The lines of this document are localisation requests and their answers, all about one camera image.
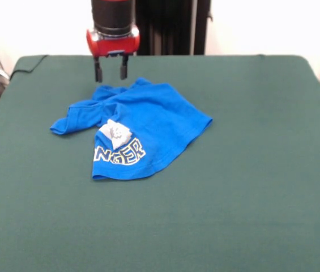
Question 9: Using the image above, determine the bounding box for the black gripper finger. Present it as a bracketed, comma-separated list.
[93, 56, 104, 83]
[119, 54, 130, 81]

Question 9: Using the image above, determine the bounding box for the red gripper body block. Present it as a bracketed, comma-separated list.
[86, 24, 140, 59]

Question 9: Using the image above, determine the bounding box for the blue printed shirt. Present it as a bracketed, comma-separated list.
[49, 77, 214, 182]

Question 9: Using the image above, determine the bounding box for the dark green table cloth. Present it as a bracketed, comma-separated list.
[0, 54, 320, 272]

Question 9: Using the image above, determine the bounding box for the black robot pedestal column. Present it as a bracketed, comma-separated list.
[135, 0, 214, 57]

